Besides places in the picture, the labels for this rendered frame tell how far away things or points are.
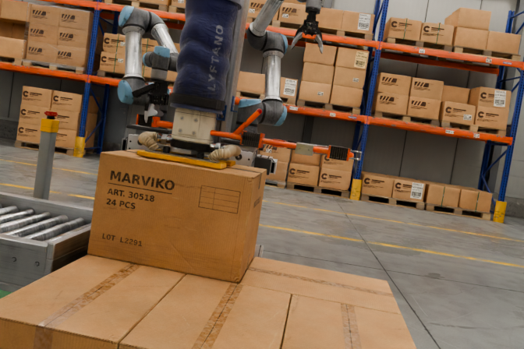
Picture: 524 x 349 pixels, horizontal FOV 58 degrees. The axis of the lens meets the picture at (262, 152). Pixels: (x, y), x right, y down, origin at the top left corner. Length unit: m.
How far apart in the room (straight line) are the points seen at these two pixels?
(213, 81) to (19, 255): 0.96
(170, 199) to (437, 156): 9.44
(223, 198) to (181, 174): 0.18
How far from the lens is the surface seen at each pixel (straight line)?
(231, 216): 1.77
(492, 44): 10.03
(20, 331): 1.45
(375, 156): 10.62
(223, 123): 2.69
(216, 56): 1.92
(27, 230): 2.30
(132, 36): 2.66
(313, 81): 9.19
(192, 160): 1.84
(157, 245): 1.87
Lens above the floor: 1.13
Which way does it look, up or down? 3 degrees down
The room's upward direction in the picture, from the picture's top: 9 degrees clockwise
